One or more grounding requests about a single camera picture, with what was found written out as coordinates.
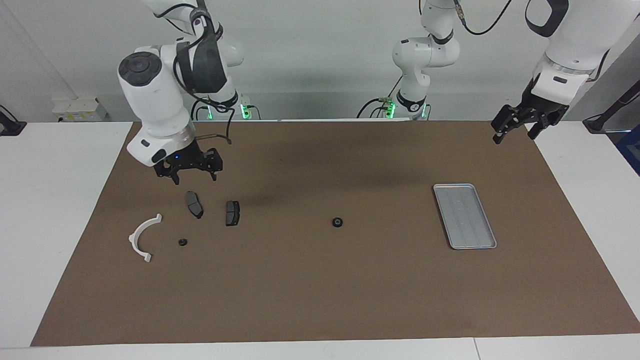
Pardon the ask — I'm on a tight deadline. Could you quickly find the silver metal tray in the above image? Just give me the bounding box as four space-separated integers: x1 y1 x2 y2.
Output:
433 183 498 250

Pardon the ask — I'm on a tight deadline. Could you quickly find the curved dark brake pad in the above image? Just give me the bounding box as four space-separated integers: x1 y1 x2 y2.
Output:
185 190 204 220

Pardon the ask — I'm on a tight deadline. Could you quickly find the black clamp stand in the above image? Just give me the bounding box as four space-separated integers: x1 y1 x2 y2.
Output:
582 80 640 134
0 104 27 137

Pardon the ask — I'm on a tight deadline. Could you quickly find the blue box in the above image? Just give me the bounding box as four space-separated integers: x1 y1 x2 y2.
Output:
616 125 640 177

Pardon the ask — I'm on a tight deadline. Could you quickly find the white power strip box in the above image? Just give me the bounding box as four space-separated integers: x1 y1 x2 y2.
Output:
52 97 107 122

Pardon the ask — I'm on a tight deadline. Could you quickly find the brown table mat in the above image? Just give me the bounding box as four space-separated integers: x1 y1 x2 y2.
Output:
30 120 640 347

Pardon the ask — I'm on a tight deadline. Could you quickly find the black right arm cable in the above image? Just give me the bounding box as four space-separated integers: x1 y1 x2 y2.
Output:
152 0 236 146

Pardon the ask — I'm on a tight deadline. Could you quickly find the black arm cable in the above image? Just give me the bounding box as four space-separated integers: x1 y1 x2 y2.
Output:
452 0 513 37
152 0 236 146

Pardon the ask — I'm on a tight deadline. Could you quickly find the white half ring bracket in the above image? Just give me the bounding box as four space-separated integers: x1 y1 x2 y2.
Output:
128 213 163 263

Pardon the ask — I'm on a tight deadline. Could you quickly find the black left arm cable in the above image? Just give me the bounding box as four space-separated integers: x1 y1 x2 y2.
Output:
452 0 513 37

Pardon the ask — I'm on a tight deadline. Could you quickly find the black base cable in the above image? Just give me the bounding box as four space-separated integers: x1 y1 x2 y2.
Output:
356 75 404 119

